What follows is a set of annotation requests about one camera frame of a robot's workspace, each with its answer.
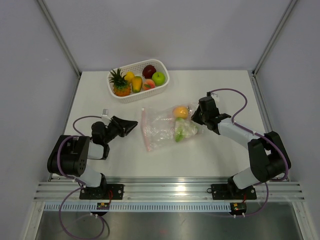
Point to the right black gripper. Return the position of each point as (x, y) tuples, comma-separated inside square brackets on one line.
[(195, 118)]

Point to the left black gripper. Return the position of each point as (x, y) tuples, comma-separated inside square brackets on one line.
[(129, 125)]

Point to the fake round orange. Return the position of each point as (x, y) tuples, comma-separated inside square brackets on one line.
[(181, 112)]

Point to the clear zip top bag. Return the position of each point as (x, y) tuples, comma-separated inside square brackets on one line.
[(158, 126)]

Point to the fake orange pineapple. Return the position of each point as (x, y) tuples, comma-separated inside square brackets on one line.
[(121, 87)]

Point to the fake yellow mango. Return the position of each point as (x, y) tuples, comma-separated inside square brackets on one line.
[(136, 84)]

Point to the fake pink peach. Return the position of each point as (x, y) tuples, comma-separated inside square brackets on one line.
[(148, 84)]

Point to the fake yellow lemon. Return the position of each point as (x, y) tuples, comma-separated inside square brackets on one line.
[(129, 76)]

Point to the fake green apple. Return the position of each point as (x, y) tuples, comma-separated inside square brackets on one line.
[(158, 78)]

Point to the fake purple fruit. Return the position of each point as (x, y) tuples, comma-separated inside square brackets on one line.
[(148, 71)]

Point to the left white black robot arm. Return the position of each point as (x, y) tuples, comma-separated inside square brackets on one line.
[(71, 152)]

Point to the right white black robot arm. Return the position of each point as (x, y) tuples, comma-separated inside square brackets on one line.
[(267, 155)]

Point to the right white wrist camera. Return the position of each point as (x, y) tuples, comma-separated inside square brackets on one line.
[(213, 95)]

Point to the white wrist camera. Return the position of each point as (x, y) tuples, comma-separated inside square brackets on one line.
[(213, 95), (105, 115)]

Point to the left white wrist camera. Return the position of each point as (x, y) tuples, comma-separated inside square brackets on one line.
[(105, 115)]

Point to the right aluminium frame post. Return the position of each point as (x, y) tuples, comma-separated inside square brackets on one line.
[(275, 35)]

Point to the aluminium frame post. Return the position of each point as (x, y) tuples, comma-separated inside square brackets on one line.
[(275, 35), (44, 9)]

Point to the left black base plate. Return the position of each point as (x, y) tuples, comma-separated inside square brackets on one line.
[(108, 192)]

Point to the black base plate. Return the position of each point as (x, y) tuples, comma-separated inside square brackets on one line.
[(108, 192), (221, 192)]

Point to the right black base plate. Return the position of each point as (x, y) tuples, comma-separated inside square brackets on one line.
[(221, 192)]

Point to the aluminium mounting rail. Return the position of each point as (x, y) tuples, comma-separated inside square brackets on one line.
[(165, 189)]

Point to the white slotted cable duct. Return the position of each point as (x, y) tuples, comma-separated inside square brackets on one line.
[(139, 207)]

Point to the left aluminium frame post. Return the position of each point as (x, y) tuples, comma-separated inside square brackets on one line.
[(44, 9)]

